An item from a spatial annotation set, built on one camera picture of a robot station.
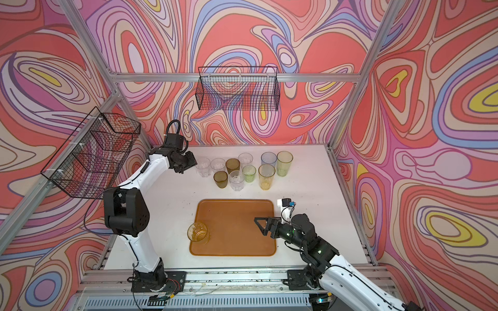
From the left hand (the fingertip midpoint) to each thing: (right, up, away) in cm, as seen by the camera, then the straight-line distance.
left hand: (196, 161), depth 94 cm
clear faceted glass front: (+20, -10, +7) cm, 23 cm away
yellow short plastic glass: (+4, -32, -9) cm, 34 cm away
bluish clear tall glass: (+36, +2, +2) cm, 36 cm away
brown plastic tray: (+19, -32, -7) cm, 38 cm away
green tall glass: (+44, 0, +3) cm, 44 cm away
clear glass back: (+9, -2, +13) cm, 16 cm away
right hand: (+32, -25, -19) cm, 45 cm away
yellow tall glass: (+35, -6, -1) cm, 35 cm away
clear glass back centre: (+24, +2, +13) cm, 27 cm away
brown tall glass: (+18, -2, +4) cm, 18 cm away
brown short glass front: (+11, -9, +4) cm, 15 cm away
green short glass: (+27, -7, +10) cm, 29 cm away
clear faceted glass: (+1, -3, +10) cm, 11 cm away
